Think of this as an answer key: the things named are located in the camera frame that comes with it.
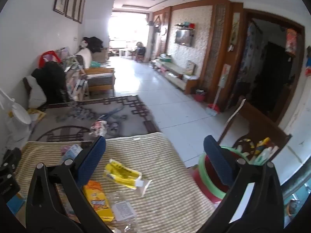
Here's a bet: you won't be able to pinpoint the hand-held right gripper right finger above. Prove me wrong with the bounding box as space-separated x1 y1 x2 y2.
203 135 285 233

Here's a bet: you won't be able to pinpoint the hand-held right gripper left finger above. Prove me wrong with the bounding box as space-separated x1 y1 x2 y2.
25 135 112 233

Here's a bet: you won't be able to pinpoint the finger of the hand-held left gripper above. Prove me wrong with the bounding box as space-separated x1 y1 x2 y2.
0 148 22 203

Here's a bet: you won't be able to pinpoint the red bin with green rims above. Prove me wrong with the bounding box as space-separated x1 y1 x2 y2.
194 146 251 204

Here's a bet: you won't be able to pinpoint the white blue milk carton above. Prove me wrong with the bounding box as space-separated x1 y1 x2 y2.
59 144 83 165

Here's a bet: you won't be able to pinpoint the yellow plastic wrapper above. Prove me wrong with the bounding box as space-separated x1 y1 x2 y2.
103 159 152 197

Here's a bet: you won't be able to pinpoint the printed wrapper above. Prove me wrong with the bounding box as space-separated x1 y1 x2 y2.
89 120 108 137

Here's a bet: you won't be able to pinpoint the orange snack packet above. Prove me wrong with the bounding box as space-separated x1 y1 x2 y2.
83 180 114 222

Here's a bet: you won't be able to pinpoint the clear plastic bottle with label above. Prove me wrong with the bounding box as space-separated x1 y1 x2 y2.
104 192 146 233

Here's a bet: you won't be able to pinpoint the colourful book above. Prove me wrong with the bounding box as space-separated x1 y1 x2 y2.
7 194 25 214

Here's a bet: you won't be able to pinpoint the yellow plastic toy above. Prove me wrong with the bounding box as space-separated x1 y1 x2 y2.
253 137 271 152

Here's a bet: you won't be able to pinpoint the carved wooden chair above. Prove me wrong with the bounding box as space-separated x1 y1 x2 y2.
217 98 292 165

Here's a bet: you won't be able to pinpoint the striped beige towel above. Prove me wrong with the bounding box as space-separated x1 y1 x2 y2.
15 132 219 233

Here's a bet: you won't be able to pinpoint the small red floor bin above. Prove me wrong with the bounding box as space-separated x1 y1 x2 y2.
194 90 207 102

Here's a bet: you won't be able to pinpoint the white plastic bucket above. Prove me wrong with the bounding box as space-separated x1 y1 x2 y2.
10 102 33 142

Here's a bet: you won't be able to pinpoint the yellow paper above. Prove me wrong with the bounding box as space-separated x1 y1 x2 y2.
27 108 46 123

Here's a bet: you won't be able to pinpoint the folded metal chairs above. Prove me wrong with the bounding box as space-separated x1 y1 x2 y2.
64 64 89 101

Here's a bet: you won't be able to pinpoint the wooden coffee table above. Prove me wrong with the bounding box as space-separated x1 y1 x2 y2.
86 67 116 95

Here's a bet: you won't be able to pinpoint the white pillow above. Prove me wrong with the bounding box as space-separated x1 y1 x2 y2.
24 75 48 108

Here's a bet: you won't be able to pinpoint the black coat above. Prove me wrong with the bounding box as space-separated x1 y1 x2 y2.
31 61 67 105

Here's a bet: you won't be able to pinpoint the low wooden television cabinet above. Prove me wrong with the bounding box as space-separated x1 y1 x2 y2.
153 56 200 95

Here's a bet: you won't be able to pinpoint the white cushion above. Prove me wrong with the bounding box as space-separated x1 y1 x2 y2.
79 46 93 68

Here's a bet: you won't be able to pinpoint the printed door curtain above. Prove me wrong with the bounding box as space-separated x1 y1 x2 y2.
239 22 263 95

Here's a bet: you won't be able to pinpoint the red plastic bag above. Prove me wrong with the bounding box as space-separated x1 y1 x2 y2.
39 50 62 68

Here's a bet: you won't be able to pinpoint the pile of black bags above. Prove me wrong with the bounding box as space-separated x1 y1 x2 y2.
83 36 104 52

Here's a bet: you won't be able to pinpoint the red hanging decoration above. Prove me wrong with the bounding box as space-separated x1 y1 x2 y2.
285 28 298 54

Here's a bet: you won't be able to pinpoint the red dustpan with white handle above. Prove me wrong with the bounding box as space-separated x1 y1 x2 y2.
206 78 225 114

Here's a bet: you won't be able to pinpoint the wall calendar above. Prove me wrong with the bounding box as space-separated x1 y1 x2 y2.
220 64 231 88

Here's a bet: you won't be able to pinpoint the small standing picture frame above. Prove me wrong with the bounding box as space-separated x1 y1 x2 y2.
186 61 197 76

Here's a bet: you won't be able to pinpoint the wall television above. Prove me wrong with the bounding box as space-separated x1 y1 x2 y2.
175 29 193 47

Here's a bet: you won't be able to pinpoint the long wall scroll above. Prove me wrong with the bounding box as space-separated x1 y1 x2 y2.
230 12 241 45

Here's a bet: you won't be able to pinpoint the wall shelf with colourful items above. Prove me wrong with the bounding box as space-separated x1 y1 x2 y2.
175 22 196 31

